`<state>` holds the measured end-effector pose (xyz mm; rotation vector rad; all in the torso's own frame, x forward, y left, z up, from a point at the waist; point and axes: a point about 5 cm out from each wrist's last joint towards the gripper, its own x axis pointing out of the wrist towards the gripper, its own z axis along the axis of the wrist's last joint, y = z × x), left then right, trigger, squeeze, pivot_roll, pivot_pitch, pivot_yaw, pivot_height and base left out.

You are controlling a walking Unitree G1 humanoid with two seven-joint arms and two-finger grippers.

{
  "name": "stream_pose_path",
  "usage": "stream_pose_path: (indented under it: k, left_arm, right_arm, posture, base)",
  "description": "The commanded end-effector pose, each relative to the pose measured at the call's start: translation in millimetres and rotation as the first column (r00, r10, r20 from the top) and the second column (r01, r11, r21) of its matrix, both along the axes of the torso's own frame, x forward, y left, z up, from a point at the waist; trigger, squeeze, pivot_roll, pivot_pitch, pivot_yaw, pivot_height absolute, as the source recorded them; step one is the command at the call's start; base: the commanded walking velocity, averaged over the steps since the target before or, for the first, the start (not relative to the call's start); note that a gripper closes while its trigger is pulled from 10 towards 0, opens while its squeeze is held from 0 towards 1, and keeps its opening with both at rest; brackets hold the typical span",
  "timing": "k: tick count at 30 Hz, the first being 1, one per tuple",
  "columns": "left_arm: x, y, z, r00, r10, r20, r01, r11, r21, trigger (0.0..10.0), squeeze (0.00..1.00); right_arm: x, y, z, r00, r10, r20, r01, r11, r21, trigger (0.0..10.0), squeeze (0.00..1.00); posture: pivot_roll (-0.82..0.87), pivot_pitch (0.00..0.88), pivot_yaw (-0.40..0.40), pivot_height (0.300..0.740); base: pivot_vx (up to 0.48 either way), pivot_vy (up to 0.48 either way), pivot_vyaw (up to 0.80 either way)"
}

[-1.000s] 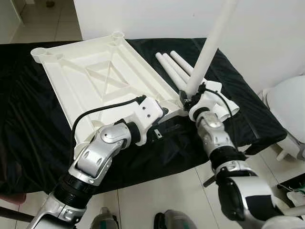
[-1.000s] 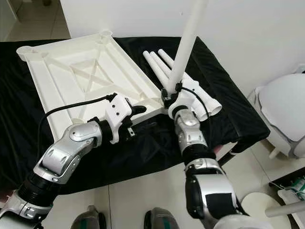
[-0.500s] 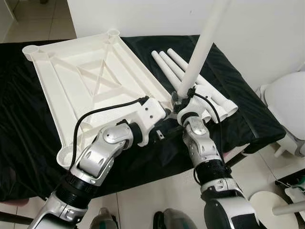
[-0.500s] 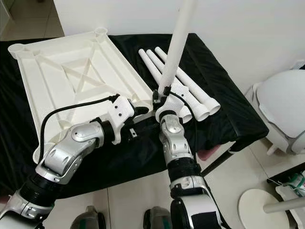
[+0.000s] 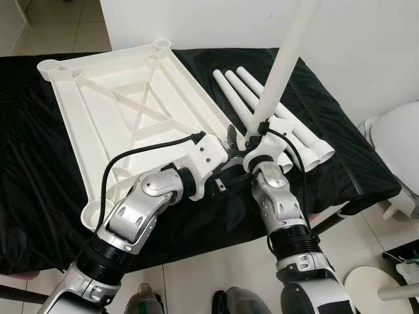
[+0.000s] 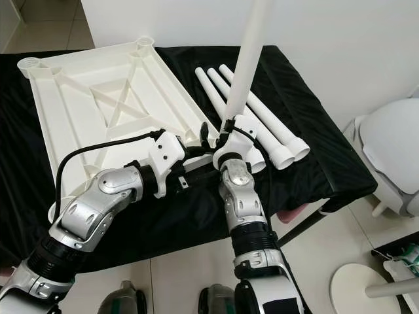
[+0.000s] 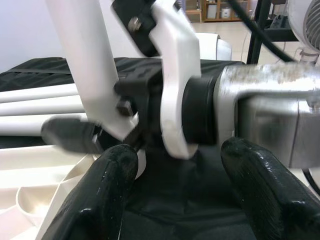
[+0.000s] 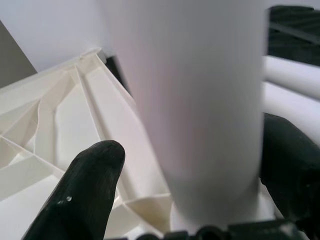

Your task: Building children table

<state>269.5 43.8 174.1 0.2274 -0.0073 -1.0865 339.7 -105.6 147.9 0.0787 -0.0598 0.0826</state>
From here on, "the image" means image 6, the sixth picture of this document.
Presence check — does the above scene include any grey green robot leg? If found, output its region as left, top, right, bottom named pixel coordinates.
left=98, top=281, right=148, bottom=314
left=198, top=285, right=240, bottom=314

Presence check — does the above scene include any white plastic table top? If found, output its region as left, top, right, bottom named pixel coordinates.
left=18, top=36, right=227, bottom=226

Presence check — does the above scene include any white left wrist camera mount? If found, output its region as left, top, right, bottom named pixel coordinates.
left=147, top=133, right=189, bottom=198

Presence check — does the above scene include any black table cloth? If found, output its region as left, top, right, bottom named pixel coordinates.
left=0, top=47, right=378, bottom=272

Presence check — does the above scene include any white plastic chair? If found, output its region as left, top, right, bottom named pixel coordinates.
left=344, top=98, right=419, bottom=220

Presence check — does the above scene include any grey green robot right leg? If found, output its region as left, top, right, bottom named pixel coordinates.
left=198, top=285, right=240, bottom=314

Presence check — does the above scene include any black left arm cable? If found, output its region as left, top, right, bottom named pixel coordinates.
left=54, top=130, right=166, bottom=223

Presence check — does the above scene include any grey green robot left leg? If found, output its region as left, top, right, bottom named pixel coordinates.
left=98, top=281, right=148, bottom=314

